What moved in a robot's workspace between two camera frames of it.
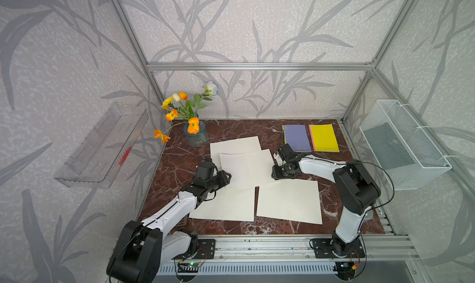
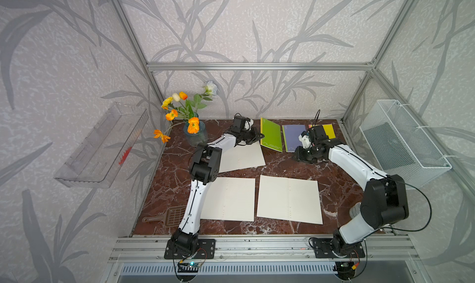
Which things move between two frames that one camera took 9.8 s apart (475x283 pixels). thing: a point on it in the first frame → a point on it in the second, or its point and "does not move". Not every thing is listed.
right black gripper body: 280,172 → 306,155
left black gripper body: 216,182 → 250,137
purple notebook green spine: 297,137 does not move
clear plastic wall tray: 98,159 does not move
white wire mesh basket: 409,159 does not move
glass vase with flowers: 184,110 does not move
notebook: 290,199 does not move
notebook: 247,169 → 272,134
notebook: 230,204 does not move
